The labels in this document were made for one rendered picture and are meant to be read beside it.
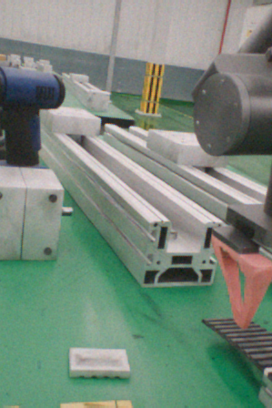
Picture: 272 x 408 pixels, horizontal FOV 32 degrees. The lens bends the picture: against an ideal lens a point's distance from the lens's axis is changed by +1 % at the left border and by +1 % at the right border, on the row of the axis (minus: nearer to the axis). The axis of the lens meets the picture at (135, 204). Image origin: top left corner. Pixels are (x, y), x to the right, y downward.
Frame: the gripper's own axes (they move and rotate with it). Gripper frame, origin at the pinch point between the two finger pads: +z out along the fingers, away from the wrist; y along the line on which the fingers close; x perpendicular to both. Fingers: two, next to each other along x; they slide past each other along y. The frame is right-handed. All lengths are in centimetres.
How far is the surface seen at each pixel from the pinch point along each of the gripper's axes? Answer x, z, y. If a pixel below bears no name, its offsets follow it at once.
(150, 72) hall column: -963, 19, -395
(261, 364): 3.2, 2.5, 3.7
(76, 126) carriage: -74, -4, 0
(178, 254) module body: -17.0, 1.9, 1.4
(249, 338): -1.0, 3.1, 1.8
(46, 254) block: -25.6, 4.6, 15.6
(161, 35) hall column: -964, -56, -412
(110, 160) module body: -55, -1, -2
